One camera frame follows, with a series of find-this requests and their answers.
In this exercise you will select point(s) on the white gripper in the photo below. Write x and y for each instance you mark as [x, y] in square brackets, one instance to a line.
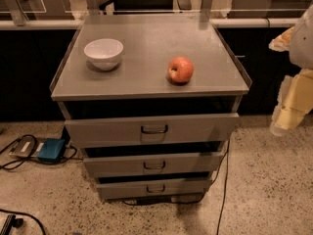
[302, 48]

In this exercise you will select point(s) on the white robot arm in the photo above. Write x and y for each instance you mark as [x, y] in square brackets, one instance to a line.
[301, 49]

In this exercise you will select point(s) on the grey top drawer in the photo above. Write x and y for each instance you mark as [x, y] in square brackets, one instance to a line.
[133, 131]

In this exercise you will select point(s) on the grey metal drawer cabinet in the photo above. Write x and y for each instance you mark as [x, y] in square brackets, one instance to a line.
[139, 86]

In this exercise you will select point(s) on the grey background desk right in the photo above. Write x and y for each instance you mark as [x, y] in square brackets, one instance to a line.
[257, 9]

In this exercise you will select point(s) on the red apple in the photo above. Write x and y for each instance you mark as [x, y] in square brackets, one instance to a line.
[180, 70]

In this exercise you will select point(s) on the white ceramic bowl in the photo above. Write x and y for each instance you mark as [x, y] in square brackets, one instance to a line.
[104, 54]

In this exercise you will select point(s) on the blue box device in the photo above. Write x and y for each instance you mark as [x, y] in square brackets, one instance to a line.
[51, 150]

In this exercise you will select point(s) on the silver flat device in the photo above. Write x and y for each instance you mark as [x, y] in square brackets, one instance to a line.
[27, 147]

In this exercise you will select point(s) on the black power strip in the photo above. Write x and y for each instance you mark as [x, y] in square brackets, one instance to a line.
[11, 222]

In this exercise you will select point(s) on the glass partition rail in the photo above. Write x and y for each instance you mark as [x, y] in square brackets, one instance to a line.
[70, 13]

